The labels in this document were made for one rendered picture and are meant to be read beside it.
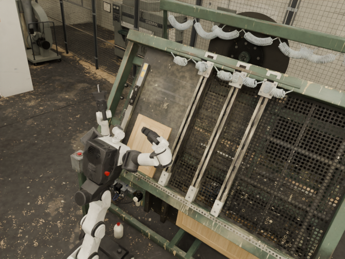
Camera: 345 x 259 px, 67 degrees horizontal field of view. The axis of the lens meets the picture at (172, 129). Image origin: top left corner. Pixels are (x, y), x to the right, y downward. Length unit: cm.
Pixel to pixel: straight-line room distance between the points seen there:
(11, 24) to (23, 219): 344
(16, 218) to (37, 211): 21
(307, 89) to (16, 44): 490
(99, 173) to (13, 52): 409
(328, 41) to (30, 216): 338
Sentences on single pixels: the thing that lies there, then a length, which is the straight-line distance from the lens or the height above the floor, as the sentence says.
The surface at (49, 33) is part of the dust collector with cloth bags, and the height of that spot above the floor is 65.
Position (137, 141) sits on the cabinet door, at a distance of 247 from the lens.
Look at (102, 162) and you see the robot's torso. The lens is 188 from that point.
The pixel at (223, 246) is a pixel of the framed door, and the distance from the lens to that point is 274.
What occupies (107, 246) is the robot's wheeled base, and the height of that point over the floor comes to 19.
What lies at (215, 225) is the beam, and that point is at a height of 84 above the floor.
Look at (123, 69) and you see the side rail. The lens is 263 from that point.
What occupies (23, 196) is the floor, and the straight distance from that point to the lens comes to 367.
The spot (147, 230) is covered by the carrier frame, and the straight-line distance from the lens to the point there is 292.
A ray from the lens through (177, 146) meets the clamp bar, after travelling 222.
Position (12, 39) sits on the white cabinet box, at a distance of 564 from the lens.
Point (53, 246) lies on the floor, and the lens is 314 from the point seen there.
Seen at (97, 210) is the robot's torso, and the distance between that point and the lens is 228.
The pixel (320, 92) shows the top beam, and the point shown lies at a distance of 205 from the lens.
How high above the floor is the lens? 258
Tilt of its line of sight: 34 degrees down
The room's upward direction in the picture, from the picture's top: 8 degrees clockwise
